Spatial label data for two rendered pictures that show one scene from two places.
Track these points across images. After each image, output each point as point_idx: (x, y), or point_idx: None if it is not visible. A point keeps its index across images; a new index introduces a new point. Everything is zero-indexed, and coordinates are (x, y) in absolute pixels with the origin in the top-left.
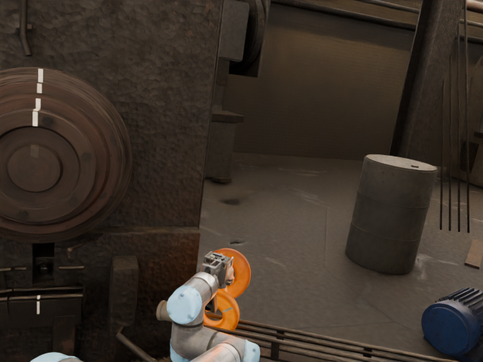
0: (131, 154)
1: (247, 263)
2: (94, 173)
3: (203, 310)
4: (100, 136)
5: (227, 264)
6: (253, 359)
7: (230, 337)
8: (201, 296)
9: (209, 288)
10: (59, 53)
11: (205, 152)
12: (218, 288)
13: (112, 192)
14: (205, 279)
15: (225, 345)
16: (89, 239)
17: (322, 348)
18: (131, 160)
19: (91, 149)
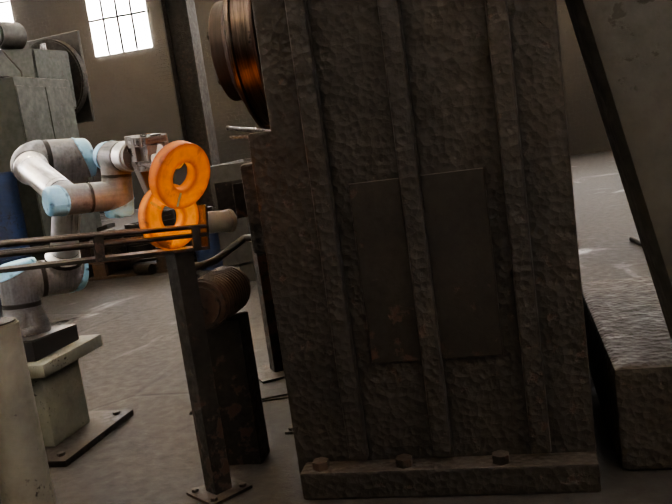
0: (225, 27)
1: (154, 157)
2: (210, 50)
3: (102, 164)
4: (222, 13)
5: (130, 139)
6: (42, 194)
7: (73, 184)
8: (100, 149)
9: (110, 149)
10: None
11: (254, 11)
12: (122, 159)
13: (232, 72)
14: (118, 142)
15: (60, 178)
16: (257, 128)
17: (27, 238)
18: (226, 35)
19: (208, 28)
